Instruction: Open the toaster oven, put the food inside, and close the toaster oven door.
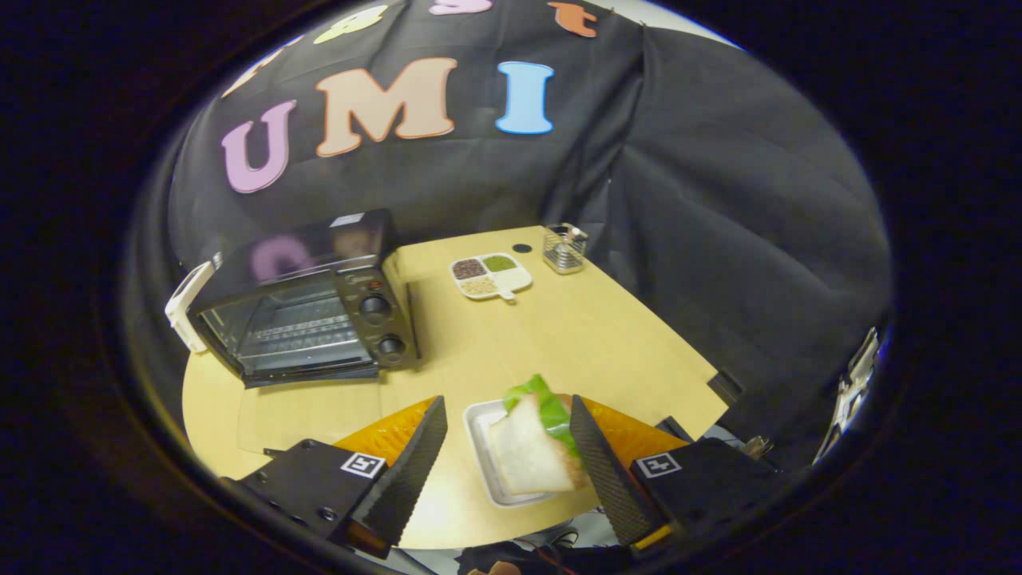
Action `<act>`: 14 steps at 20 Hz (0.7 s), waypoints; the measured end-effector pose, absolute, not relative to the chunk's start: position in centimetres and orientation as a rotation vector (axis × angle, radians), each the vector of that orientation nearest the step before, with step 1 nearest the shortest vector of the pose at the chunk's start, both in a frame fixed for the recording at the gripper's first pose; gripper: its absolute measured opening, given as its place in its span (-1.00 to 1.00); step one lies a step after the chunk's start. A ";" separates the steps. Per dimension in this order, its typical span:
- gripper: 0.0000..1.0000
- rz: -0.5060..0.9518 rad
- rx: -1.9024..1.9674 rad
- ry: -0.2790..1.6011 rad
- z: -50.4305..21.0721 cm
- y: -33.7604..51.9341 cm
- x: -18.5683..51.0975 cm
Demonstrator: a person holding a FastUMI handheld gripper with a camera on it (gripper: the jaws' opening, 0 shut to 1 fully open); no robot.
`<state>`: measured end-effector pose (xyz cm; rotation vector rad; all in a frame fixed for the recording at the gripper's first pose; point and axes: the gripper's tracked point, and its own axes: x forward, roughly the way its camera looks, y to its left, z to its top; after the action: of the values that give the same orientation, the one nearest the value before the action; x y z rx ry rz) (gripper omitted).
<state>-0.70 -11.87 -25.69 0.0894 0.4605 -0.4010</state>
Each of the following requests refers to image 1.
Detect sandwich with lettuce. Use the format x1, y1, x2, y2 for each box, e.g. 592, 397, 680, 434
487, 375, 592, 496

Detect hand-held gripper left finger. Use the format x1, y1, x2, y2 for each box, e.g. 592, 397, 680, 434
220, 395, 449, 560

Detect wire mesh holder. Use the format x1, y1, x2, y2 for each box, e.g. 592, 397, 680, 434
543, 224, 589, 276

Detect white bread toaster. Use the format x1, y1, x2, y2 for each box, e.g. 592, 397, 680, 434
164, 254, 223, 355

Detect white rectangular tray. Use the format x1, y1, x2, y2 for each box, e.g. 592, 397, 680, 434
463, 399, 596, 509

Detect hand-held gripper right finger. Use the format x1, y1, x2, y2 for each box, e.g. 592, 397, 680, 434
569, 395, 787, 558

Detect shiny metal object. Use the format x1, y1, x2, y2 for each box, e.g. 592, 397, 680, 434
814, 327, 883, 464

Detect white divided grain dish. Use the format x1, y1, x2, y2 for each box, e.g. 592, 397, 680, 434
450, 252, 534, 303

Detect black toaster oven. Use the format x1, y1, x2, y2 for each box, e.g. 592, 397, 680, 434
188, 209, 424, 460

